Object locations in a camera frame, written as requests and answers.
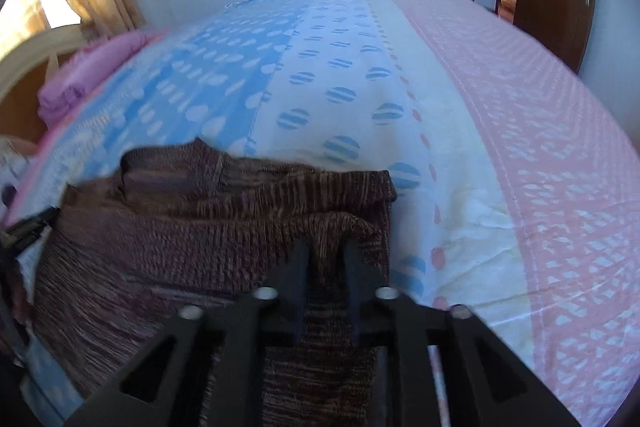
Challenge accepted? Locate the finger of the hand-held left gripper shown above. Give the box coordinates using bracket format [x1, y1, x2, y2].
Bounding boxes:
[0, 206, 58, 258]

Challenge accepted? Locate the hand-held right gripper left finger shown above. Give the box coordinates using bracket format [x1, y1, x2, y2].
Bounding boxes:
[65, 237, 311, 427]

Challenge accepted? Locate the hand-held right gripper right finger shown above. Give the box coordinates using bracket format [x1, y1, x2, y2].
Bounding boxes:
[342, 239, 583, 427]

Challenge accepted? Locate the brown patterned knit sweater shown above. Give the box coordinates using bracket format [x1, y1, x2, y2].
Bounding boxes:
[32, 138, 398, 427]

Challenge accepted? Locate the patterned grey white pillow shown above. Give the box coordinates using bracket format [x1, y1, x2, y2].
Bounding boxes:
[0, 137, 37, 204]

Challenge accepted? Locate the folded pink blanket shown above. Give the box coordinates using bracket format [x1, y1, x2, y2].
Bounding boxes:
[37, 31, 166, 128]

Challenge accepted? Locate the cream and wood headboard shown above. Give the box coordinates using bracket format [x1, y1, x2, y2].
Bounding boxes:
[0, 24, 96, 148]

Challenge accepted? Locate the bed with patterned sheet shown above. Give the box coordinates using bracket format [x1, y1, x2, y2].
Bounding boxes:
[0, 0, 640, 427]

